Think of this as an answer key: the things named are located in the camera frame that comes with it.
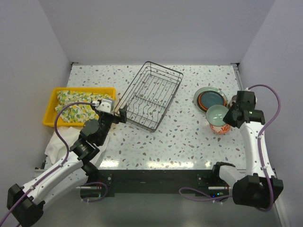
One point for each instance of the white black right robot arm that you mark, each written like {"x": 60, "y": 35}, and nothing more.
{"x": 258, "y": 187}

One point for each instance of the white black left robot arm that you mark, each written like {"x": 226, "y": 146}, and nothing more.
{"x": 26, "y": 202}

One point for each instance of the beige ceramic cup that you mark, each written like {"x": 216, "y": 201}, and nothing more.
{"x": 232, "y": 101}

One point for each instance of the orange red plate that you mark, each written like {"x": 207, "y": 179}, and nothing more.
{"x": 201, "y": 105}

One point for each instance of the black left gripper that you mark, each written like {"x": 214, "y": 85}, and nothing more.
{"x": 122, "y": 117}

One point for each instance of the aluminium frame rail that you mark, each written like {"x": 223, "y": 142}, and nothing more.
{"x": 280, "y": 209}

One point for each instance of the lemon print cloth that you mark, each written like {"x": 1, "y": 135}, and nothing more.
{"x": 78, "y": 113}

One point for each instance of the celadon green bowl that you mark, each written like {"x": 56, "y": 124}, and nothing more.
{"x": 215, "y": 115}

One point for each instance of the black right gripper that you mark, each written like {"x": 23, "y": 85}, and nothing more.
{"x": 227, "y": 119}

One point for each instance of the red white patterned bowl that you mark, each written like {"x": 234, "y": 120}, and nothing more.
{"x": 223, "y": 129}

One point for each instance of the celadon green flower plate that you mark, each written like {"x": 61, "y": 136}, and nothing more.
{"x": 206, "y": 97}

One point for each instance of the black wire dish rack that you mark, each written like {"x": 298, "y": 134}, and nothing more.
{"x": 149, "y": 95}

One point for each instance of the teal blue plate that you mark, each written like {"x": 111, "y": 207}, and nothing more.
{"x": 211, "y": 99}

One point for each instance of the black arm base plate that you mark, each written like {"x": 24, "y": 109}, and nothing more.
{"x": 200, "y": 182}

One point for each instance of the white towel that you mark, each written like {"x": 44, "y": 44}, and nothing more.
{"x": 55, "y": 149}

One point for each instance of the yellow plastic tray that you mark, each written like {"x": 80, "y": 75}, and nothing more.
{"x": 51, "y": 114}

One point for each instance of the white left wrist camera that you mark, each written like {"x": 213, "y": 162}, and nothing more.
{"x": 106, "y": 105}

